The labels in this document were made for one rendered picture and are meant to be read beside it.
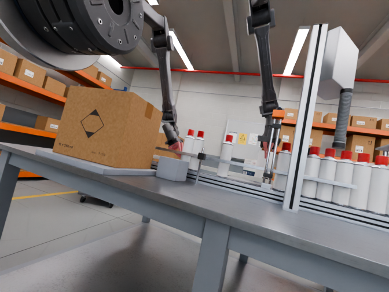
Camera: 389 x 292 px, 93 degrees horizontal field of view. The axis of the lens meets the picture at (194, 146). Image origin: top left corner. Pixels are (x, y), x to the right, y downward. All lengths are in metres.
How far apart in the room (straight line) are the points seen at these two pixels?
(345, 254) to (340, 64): 0.61
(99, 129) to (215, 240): 0.53
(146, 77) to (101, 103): 6.15
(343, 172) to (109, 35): 0.83
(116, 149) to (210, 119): 4.94
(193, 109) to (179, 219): 5.33
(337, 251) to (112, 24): 0.51
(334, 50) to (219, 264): 0.75
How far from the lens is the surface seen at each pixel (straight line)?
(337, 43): 0.86
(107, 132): 0.73
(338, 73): 0.84
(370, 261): 0.46
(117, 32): 0.35
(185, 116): 5.76
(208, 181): 0.86
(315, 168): 0.87
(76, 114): 0.85
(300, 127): 0.74
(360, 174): 0.90
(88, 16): 0.32
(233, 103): 5.57
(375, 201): 0.92
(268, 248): 0.48
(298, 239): 0.43
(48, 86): 4.37
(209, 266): 0.51
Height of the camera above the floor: 0.93
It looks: 5 degrees up
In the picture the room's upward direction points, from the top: 12 degrees clockwise
